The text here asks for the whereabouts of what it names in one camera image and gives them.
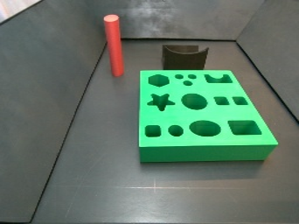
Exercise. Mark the red oval peg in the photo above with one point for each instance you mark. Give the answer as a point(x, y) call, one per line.
point(114, 44)

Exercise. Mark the green shape sorting board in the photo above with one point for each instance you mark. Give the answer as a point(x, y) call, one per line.
point(197, 117)

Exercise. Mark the black curved block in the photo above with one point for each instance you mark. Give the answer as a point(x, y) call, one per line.
point(183, 57)

